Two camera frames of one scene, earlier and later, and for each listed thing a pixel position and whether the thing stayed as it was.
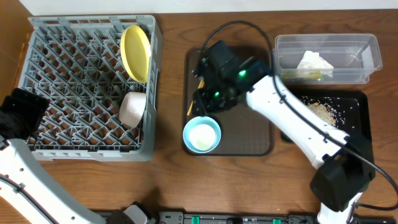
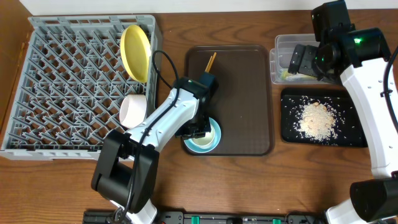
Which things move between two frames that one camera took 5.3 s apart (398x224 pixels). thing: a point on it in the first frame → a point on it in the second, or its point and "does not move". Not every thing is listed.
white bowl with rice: x=132 y=108 does not move
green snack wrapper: x=291 y=75 does not move
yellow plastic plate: x=135 y=53 does not move
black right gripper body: x=212 y=96 → x=296 y=65
